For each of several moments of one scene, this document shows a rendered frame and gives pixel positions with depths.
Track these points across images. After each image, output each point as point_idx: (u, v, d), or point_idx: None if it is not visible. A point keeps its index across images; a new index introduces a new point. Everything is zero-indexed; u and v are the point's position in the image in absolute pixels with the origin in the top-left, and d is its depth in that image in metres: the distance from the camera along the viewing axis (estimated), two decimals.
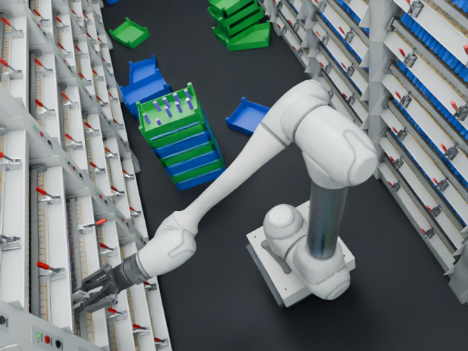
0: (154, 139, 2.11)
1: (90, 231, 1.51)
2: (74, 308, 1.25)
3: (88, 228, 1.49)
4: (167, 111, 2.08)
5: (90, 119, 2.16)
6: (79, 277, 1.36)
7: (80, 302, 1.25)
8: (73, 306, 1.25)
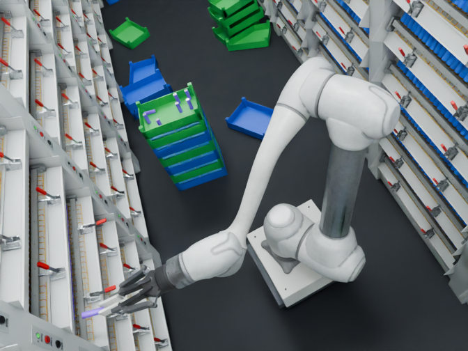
0: (154, 139, 2.11)
1: (90, 231, 1.51)
2: (111, 308, 1.20)
3: (88, 228, 1.49)
4: None
5: (90, 119, 2.16)
6: (79, 277, 1.36)
7: (118, 302, 1.20)
8: (110, 306, 1.20)
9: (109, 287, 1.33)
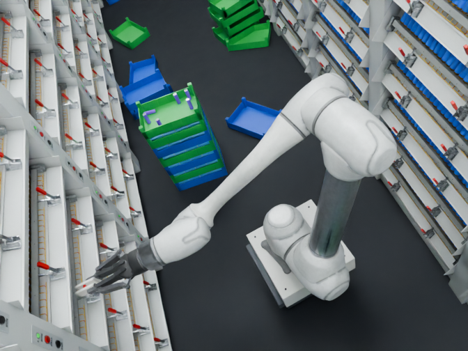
0: (154, 139, 2.11)
1: (90, 231, 1.51)
2: (90, 283, 1.30)
3: (86, 228, 1.49)
4: None
5: (90, 119, 2.16)
6: (73, 278, 1.36)
7: (99, 281, 1.30)
8: None
9: None
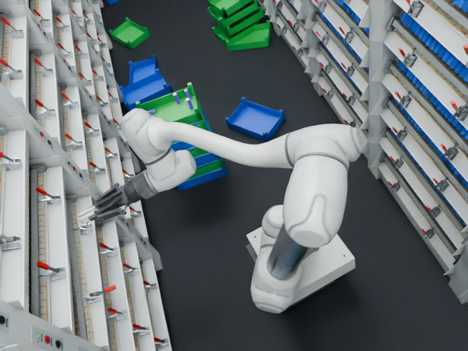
0: None
1: (90, 231, 1.51)
2: (91, 212, 1.47)
3: (87, 228, 1.49)
4: None
5: (90, 119, 2.16)
6: (76, 278, 1.36)
7: (99, 210, 1.46)
8: None
9: (109, 287, 1.33)
